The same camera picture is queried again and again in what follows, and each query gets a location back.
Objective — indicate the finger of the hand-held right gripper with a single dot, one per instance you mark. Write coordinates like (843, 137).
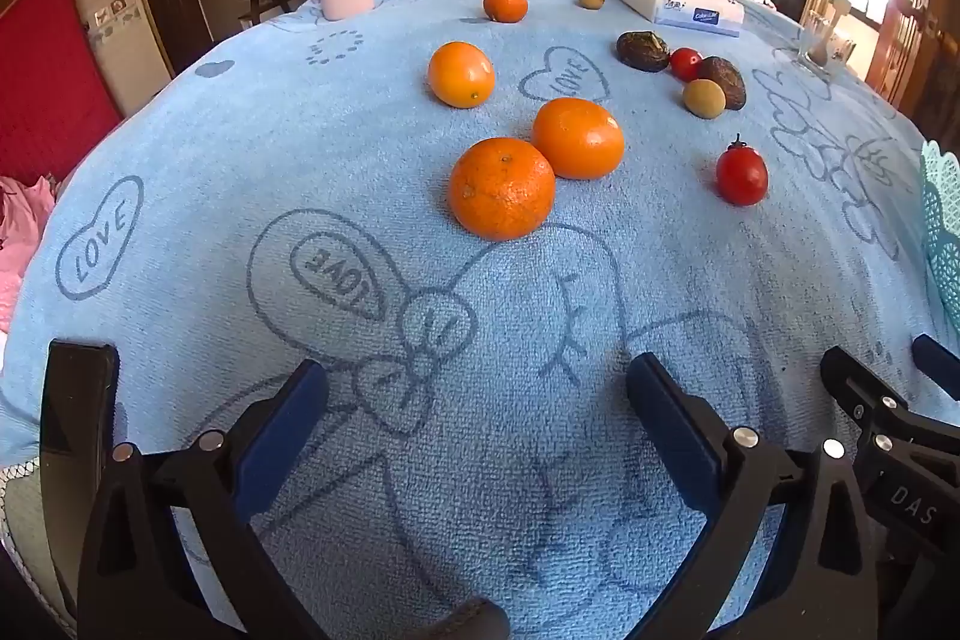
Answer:
(862, 389)
(937, 366)

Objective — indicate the rough-skinned mandarin orange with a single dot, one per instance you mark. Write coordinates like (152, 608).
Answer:
(501, 189)

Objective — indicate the oval smooth orange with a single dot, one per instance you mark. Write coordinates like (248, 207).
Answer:
(461, 75)

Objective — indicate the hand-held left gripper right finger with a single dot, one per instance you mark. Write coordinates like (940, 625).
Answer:
(675, 430)

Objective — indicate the large green-brown round fruit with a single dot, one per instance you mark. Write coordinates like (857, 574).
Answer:
(704, 99)

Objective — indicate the small red cherry tomato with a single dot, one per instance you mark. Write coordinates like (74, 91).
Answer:
(685, 64)

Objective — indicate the red wall panel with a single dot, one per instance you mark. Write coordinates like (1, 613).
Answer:
(52, 78)

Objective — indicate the clear drinking glass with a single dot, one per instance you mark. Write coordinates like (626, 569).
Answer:
(821, 48)

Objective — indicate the smooth mandarin orange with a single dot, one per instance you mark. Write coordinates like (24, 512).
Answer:
(579, 138)

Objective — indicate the person's left hand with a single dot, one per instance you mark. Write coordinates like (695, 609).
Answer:
(476, 621)

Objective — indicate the dark wrinkled avocado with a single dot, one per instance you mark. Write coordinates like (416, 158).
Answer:
(643, 51)

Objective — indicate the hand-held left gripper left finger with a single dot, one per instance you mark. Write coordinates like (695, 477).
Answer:
(281, 430)

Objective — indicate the small tangerine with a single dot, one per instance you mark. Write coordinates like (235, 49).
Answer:
(505, 3)

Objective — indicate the pink cloth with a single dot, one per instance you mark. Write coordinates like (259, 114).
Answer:
(22, 242)

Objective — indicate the teal plastic lattice basket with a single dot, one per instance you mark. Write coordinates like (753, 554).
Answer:
(943, 220)

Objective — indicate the light blue printed towel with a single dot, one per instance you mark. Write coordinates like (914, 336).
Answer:
(420, 325)

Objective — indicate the dark oval avocado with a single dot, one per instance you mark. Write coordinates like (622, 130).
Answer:
(727, 79)

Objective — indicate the large red cherry tomato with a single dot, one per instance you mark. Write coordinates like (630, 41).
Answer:
(742, 175)

